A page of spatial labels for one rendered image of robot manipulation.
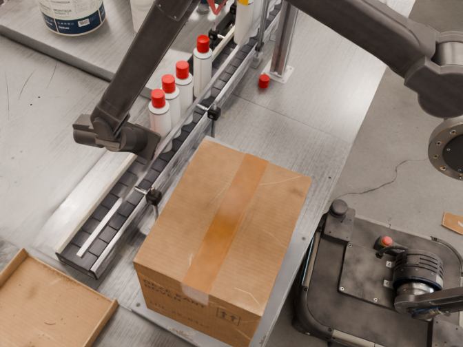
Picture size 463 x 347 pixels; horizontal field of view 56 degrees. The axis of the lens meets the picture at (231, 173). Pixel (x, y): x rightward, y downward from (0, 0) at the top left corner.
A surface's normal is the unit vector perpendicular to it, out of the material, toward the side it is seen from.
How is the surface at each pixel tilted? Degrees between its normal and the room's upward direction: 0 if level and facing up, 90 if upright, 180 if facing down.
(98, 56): 0
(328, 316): 0
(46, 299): 0
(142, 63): 86
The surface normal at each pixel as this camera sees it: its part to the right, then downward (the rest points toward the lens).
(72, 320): 0.07, -0.56
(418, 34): 0.39, -0.50
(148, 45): -0.34, 0.70
